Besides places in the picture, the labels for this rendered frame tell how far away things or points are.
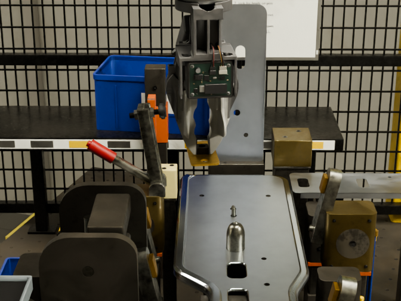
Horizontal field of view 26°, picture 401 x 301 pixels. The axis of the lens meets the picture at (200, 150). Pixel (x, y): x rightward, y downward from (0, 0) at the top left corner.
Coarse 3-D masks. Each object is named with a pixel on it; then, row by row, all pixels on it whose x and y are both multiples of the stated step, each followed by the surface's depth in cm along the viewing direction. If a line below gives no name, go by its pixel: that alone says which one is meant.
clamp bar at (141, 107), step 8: (144, 104) 155; (160, 104) 154; (136, 112) 154; (144, 112) 153; (152, 112) 154; (160, 112) 153; (144, 120) 153; (152, 120) 156; (144, 128) 154; (152, 128) 154; (144, 136) 154; (152, 136) 154; (144, 144) 155; (152, 144) 155; (144, 152) 155; (152, 152) 155; (152, 160) 156; (160, 160) 159; (152, 168) 156; (160, 168) 160; (152, 176) 157; (160, 176) 157
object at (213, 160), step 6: (198, 144) 117; (204, 144) 117; (198, 150) 116; (204, 150) 116; (192, 156) 116; (198, 156) 116; (204, 156) 116; (210, 156) 116; (216, 156) 116; (192, 162) 114; (198, 162) 114; (204, 162) 114; (210, 162) 114; (216, 162) 114
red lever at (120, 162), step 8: (88, 144) 156; (96, 144) 156; (96, 152) 156; (104, 152) 156; (112, 152) 157; (112, 160) 157; (120, 160) 157; (128, 168) 158; (136, 168) 158; (136, 176) 158; (144, 176) 158
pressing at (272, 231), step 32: (192, 192) 171; (224, 192) 171; (256, 192) 171; (288, 192) 172; (192, 224) 158; (224, 224) 158; (256, 224) 158; (288, 224) 158; (192, 256) 147; (224, 256) 147; (256, 256) 147; (288, 256) 147; (224, 288) 137; (256, 288) 137; (288, 288) 137
